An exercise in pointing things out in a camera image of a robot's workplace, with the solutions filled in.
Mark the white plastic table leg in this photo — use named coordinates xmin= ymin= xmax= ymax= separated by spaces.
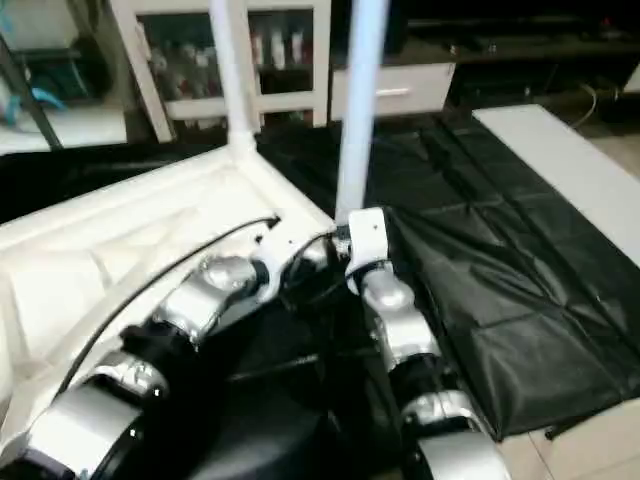
xmin=208 ymin=0 xmax=263 ymax=161
xmin=333 ymin=0 xmax=391 ymax=227

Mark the white plastic table top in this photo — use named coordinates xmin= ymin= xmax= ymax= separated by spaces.
xmin=0 ymin=140 xmax=341 ymax=453

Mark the white glass door cabinet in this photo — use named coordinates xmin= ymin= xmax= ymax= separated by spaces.
xmin=108 ymin=0 xmax=333 ymax=143

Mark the white drawer unit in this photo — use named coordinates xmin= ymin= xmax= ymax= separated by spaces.
xmin=330 ymin=62 xmax=457 ymax=121

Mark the black work mat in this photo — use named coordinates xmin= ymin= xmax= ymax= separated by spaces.
xmin=0 ymin=105 xmax=640 ymax=480

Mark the black low shelf unit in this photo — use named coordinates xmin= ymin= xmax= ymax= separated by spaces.
xmin=385 ymin=0 xmax=640 ymax=111

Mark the black metal bench leg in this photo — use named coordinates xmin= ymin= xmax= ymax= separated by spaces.
xmin=545 ymin=406 xmax=640 ymax=442

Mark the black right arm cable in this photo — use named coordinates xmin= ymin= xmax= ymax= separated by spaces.
xmin=280 ymin=230 xmax=353 ymax=303

